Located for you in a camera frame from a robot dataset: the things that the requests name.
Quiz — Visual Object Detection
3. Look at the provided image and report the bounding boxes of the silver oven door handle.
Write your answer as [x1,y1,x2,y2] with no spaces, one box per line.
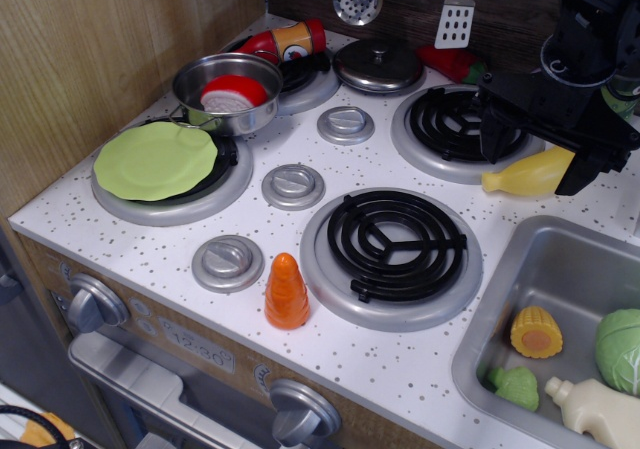
[68,333,256,448]

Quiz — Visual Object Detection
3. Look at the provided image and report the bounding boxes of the green toy can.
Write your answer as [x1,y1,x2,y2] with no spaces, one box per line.
[601,74,639,120]

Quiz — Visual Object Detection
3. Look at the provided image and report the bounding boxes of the back right black burner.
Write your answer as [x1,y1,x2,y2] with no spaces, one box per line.
[390,84,545,185]

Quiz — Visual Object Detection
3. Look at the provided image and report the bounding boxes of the left oven dial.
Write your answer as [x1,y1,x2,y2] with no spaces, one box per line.
[68,273,130,333]

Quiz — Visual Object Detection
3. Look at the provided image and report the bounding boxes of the steel pot lid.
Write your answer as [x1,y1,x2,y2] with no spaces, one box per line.
[333,39,423,93]

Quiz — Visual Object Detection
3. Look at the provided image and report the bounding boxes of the front silver stove knob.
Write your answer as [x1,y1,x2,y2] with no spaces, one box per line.
[191,235,265,294]

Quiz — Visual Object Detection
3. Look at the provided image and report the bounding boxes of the right oven dial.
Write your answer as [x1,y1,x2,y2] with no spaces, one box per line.
[269,378,342,448]

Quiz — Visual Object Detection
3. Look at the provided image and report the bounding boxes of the middle silver stove knob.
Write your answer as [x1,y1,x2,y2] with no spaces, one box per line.
[261,164,326,211]

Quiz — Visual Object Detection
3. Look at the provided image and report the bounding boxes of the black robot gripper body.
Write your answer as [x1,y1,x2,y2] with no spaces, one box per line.
[477,72,639,152]

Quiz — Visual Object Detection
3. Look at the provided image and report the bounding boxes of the silver stove knob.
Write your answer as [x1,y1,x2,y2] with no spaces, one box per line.
[261,164,326,211]
[317,106,375,145]
[191,235,265,294]

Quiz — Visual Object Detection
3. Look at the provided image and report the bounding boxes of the green toy broccoli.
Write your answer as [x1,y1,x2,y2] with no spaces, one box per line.
[487,366,539,412]

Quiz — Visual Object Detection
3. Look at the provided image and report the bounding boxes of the red toy ketchup bottle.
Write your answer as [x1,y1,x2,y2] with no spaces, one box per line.
[233,19,326,65]

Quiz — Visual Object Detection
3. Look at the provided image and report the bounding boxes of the hanging white slotted spatula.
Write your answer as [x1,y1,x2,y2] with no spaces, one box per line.
[434,0,475,49]

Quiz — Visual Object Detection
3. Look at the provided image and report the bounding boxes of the yellow toy corn cob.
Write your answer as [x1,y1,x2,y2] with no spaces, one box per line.
[510,306,564,359]

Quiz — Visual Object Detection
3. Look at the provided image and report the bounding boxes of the back left burner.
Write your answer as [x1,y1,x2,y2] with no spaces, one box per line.
[207,52,338,117]

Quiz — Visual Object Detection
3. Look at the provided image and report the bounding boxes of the small steel pan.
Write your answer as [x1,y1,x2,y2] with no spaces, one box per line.
[172,53,283,136]

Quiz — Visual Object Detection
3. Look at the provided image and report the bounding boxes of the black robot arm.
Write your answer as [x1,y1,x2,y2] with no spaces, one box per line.
[476,0,639,196]

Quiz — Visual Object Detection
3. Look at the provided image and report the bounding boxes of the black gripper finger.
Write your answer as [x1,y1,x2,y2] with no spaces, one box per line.
[554,148,631,196]
[480,102,525,164]

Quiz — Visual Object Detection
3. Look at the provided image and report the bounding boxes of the oven dial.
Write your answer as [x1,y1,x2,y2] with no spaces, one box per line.
[269,378,342,448]
[68,273,130,333]

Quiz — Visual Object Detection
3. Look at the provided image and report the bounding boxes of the orange toy carrot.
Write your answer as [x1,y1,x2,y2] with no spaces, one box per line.
[265,253,310,330]

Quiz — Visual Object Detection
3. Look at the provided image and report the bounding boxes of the back silver stove knob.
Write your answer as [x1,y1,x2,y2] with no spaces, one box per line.
[317,106,375,145]

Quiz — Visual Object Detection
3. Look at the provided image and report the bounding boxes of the yellow toy squash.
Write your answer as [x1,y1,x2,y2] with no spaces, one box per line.
[481,147,575,196]

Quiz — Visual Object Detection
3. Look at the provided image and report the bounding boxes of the black burner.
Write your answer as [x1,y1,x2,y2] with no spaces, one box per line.
[300,188,483,333]
[390,84,545,185]

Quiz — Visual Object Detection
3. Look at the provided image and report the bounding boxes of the front left burner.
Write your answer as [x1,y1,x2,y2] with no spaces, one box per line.
[92,118,253,227]

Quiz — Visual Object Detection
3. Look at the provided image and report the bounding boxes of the red toy chili pepper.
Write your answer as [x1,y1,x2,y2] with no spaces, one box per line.
[416,45,488,84]

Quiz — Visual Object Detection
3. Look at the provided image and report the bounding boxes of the front right black burner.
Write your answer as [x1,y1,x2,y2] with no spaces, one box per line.
[300,188,483,333]

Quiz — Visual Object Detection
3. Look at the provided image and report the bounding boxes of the orange object at bottom left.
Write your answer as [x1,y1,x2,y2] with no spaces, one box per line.
[19,412,76,447]

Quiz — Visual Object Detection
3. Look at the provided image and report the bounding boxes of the light green plate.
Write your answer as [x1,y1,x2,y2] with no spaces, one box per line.
[93,122,218,201]

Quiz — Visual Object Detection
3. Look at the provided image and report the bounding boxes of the green toy cabbage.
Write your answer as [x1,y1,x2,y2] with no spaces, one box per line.
[595,309,639,397]

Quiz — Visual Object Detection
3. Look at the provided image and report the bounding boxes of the cream toy bottle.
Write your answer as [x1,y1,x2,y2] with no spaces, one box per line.
[544,377,639,448]

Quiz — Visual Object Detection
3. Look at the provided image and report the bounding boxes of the red and white toy sushi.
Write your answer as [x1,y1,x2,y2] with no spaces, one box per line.
[200,74,269,114]

